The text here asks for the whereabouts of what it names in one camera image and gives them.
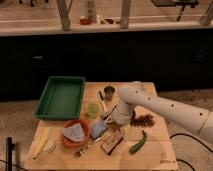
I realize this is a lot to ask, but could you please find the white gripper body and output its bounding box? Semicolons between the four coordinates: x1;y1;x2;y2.
112;101;135;125

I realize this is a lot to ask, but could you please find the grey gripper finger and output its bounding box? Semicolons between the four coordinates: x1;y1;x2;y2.
110;104;118;114
104;116;114;124

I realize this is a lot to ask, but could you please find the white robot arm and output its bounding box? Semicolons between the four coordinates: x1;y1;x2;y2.
112;81;213;144

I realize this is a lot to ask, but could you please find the green plastic cup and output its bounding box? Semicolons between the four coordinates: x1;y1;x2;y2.
86;103;99;118

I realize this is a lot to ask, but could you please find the metal cup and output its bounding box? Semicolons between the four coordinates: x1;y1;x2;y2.
104;86;115;101

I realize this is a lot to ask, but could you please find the black pen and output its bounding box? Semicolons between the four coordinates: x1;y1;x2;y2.
98;91;108;113

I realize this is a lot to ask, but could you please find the brown wooden box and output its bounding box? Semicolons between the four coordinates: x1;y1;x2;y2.
101;130;123;155

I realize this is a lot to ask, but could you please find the brown grape bunch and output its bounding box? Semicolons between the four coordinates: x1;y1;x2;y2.
130;112;155;127

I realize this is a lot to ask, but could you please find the green cucumber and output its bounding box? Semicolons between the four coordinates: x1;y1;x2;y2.
129;131;147;154

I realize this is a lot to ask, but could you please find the grey cloth in bowl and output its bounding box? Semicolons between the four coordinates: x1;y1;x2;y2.
62;123;85;142

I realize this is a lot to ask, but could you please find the orange bowl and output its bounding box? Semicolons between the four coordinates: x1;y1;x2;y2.
61;119;90;148

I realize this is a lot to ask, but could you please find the metal spoon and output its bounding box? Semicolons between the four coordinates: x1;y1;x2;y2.
73;136;102;158

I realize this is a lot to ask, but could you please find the green plastic tray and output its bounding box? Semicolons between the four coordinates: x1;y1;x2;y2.
35;76;85;120

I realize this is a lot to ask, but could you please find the red bowl on counter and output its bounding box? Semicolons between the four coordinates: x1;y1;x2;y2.
80;18;92;25

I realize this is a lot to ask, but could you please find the white bottle on counter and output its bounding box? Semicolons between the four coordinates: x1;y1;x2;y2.
86;0;97;23

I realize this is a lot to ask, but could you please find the black stand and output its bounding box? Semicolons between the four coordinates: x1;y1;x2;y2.
6;137;14;171

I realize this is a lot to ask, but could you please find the black cable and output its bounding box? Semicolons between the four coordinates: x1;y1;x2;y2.
169;132;213;171

